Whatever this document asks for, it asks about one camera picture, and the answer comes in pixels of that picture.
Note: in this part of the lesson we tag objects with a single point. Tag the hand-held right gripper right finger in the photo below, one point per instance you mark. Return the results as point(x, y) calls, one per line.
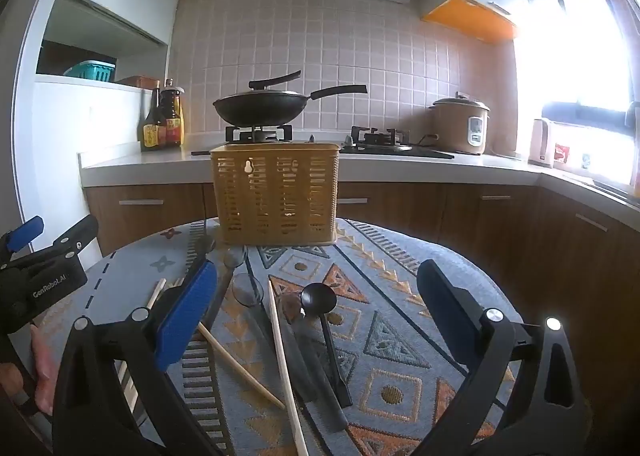
point(447, 311)

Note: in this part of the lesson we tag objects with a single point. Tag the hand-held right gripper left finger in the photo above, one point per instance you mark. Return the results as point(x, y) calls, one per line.
point(185, 316)

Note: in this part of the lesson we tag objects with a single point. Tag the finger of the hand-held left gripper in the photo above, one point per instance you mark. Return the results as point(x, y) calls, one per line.
point(27, 233)
point(75, 238)

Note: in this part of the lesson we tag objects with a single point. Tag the long cream chopstick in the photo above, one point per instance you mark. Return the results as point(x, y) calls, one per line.
point(178, 281)
point(285, 366)
point(240, 368)
point(156, 293)

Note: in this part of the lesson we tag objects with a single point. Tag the clear plastic spoon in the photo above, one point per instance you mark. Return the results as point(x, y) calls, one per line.
point(235, 257)
point(247, 288)

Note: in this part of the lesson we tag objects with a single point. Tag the brownish translucent spoon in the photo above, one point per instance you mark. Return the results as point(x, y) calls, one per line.
point(291, 307)

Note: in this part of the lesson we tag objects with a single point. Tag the black plastic spoon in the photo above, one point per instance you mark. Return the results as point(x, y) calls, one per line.
point(318, 298)

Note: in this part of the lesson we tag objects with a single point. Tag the yellow slotted utensil basket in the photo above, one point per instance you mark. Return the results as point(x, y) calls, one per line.
point(275, 196)

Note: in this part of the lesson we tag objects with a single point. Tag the person's left hand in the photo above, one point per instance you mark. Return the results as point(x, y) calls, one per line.
point(45, 371)

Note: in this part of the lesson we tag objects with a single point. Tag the patterned blue tablecloth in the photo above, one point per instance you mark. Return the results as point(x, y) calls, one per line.
point(390, 286)

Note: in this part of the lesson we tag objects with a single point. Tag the wooden base cabinets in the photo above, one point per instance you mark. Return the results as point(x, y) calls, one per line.
point(150, 216)

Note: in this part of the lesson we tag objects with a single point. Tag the dark sauce bottle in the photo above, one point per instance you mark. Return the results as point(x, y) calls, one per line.
point(151, 131)

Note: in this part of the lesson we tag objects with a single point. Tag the white kitchen countertop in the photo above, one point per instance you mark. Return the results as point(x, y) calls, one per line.
point(400, 168)

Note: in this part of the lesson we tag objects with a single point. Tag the brown sauce bottle red label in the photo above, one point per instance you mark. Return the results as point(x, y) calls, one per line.
point(173, 123)

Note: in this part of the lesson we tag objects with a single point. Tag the teal plastic basket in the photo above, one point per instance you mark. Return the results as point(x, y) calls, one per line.
point(90, 71)

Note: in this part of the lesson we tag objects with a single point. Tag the brown box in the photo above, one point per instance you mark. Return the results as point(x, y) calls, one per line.
point(137, 81)

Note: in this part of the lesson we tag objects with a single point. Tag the black gas stove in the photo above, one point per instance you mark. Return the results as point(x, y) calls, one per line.
point(390, 149)

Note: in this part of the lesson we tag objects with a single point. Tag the beige rice cooker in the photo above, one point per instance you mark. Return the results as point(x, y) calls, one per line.
point(457, 126)

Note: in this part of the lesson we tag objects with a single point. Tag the white electric kettle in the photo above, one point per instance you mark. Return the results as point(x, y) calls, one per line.
point(541, 143)

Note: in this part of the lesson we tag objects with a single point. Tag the red and white packet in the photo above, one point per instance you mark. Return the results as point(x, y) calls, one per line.
point(562, 154)

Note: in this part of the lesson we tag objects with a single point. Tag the black wok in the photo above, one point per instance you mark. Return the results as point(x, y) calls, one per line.
point(260, 108)

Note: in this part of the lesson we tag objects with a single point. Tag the kitchen window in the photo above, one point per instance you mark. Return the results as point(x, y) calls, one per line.
point(575, 36)

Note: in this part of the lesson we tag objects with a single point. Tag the orange wall cabinet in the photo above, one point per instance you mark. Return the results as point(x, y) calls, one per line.
point(470, 21)

